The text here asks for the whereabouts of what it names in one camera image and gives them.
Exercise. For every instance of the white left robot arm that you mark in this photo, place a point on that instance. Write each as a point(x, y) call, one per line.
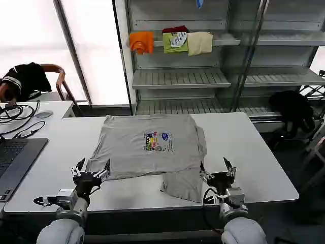
point(63, 228)

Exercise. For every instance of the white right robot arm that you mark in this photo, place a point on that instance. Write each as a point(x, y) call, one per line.
point(241, 228)

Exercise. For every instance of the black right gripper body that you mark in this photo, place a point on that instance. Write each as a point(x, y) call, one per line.
point(221, 180)

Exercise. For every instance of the grey computer mouse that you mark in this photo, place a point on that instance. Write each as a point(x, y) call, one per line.
point(43, 114)

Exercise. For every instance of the grey window post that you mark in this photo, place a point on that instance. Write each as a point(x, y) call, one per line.
point(73, 53)

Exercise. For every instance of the grey printed t-shirt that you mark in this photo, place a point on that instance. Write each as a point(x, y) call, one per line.
point(127, 147)

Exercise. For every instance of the dark metal table frame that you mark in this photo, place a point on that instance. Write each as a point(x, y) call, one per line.
point(152, 232)

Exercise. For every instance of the empty grey metal shelf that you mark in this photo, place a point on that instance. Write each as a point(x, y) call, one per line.
point(279, 78)

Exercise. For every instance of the black laptop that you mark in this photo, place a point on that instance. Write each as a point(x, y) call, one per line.
point(15, 157)

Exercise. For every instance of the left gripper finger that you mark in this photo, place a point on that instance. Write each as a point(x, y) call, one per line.
point(107, 166)
point(80, 164)

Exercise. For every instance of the grey metal stand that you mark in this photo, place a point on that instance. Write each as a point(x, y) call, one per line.
point(317, 150)

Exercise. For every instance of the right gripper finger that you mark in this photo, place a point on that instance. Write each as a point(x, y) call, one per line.
point(228, 164)
point(202, 169)

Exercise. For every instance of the grey shelf with folded shirts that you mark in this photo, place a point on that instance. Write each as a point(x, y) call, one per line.
point(177, 78)

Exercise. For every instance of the brown wooden chair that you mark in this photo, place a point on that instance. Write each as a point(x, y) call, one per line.
point(61, 84)

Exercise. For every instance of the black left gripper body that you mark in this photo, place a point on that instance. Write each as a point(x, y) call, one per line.
point(85, 180)

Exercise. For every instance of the black jacket with stripes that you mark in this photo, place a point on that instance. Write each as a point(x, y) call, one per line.
point(25, 78)

